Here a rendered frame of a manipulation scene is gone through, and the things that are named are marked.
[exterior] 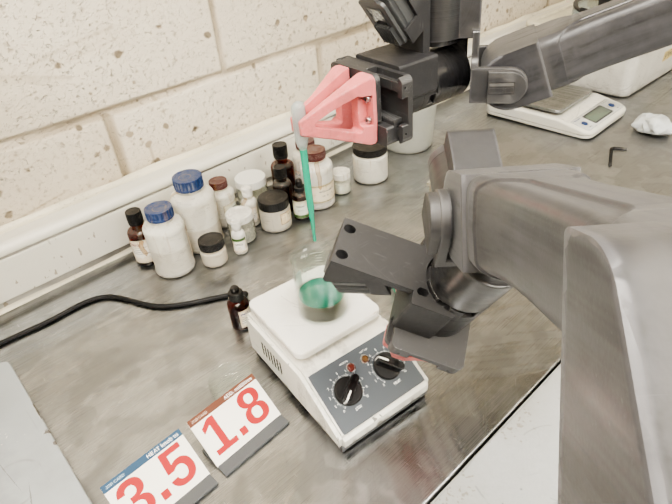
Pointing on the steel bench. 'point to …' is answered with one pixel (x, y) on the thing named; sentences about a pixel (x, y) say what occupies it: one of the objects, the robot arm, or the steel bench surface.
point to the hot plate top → (281, 303)
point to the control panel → (350, 419)
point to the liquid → (308, 189)
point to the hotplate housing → (268, 348)
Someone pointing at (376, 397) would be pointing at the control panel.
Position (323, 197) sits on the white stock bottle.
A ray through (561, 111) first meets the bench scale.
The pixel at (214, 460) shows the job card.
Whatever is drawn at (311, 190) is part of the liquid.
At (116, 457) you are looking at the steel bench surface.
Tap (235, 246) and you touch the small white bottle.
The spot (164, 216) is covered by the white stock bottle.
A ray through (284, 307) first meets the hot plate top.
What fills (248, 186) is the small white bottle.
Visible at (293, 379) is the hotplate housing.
